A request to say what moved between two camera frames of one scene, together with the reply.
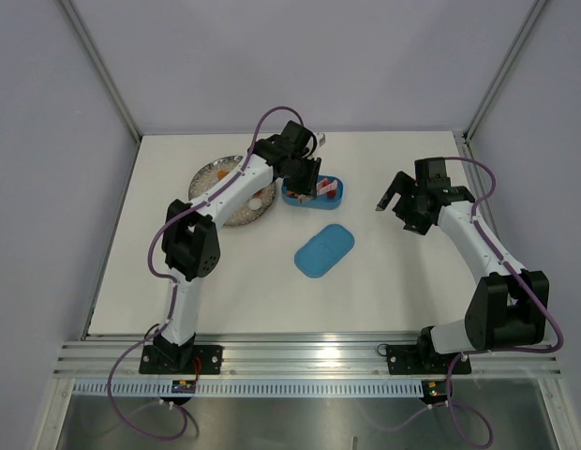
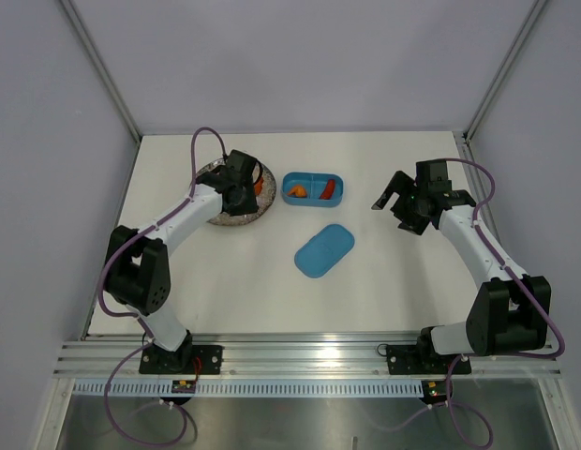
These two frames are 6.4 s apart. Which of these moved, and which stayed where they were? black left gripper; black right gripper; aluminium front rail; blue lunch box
Moved: black left gripper
Stayed: aluminium front rail; black right gripper; blue lunch box
